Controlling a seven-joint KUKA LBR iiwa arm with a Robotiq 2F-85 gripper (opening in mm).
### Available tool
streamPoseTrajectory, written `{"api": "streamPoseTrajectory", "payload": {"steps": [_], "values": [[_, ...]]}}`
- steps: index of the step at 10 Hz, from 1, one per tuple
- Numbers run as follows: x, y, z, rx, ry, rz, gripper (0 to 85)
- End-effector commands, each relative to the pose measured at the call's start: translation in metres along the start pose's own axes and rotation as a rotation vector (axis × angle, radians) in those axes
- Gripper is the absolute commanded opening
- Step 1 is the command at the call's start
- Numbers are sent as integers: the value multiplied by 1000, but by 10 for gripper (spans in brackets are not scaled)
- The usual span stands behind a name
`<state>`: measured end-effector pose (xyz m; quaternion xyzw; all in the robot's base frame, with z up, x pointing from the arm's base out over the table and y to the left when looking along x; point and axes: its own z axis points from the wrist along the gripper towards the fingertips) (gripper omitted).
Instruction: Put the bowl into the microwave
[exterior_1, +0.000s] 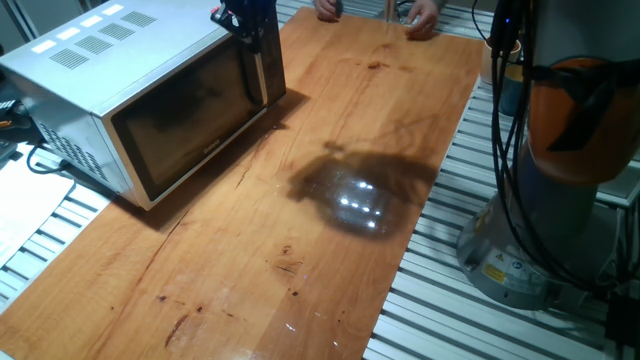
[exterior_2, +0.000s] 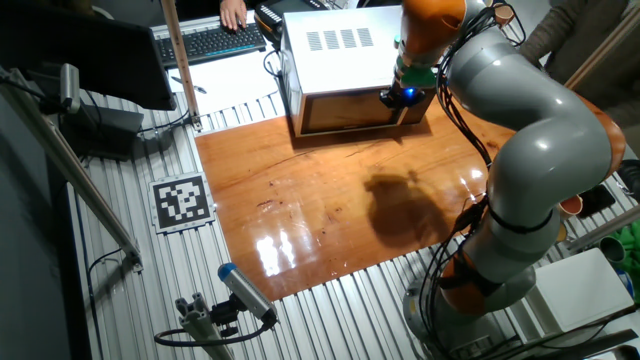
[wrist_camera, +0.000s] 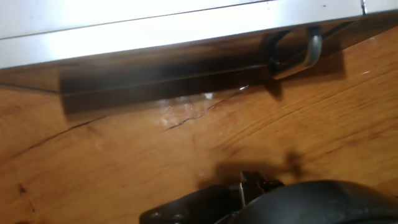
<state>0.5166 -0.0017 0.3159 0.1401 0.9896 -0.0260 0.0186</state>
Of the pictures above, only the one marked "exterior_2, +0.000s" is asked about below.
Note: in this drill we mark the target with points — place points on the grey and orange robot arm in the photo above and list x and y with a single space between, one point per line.
540 150

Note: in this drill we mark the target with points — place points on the grey webcam on beam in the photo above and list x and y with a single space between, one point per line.
70 87

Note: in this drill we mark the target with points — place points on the black smartphone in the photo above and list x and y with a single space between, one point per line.
597 201

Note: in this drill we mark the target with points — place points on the bare person hand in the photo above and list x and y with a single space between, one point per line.
233 14

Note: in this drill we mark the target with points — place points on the black and white marker plate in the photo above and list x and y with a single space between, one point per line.
181 201

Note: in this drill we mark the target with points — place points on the white paper sheets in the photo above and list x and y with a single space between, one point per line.
225 80

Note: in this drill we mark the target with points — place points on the black computer monitor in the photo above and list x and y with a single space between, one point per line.
85 55

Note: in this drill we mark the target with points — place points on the blue cup with yellow inside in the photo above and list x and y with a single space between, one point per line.
562 232

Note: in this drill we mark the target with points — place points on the green cloth object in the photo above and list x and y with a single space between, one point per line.
631 240

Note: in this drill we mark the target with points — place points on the long aluminium frame beam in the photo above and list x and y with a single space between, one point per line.
65 160

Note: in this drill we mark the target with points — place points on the white box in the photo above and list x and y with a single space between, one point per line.
580 292

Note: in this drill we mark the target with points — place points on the silver microwave oven body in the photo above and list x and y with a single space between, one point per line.
340 55

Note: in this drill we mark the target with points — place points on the grey aluminium camera bracket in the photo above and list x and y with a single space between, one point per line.
200 325

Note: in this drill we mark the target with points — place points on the black and orange teach pendant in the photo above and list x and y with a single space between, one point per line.
280 12

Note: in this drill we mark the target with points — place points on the black computer keyboard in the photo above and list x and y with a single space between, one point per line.
210 42

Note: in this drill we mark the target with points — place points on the black round object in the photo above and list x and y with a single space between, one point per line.
631 177

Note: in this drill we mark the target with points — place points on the upright wooden post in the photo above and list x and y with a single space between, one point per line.
180 60

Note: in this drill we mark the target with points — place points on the slanted wooden bar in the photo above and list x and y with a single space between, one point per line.
602 50

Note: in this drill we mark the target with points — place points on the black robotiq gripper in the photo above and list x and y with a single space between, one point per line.
402 97

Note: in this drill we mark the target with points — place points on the pink cup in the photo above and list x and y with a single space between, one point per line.
504 12

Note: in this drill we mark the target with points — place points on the short aluminium frame beam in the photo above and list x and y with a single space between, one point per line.
605 227

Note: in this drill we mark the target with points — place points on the black pen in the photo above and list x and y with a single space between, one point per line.
189 84

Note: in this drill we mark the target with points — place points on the cream cup with orange inside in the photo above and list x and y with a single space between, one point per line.
571 205

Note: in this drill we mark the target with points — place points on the silver camera with blue end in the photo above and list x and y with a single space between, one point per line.
247 292

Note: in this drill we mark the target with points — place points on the person in grey jacket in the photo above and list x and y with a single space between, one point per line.
580 40

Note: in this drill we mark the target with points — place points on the green cup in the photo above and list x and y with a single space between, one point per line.
612 250

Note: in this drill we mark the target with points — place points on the black flat box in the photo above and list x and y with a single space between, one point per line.
102 132

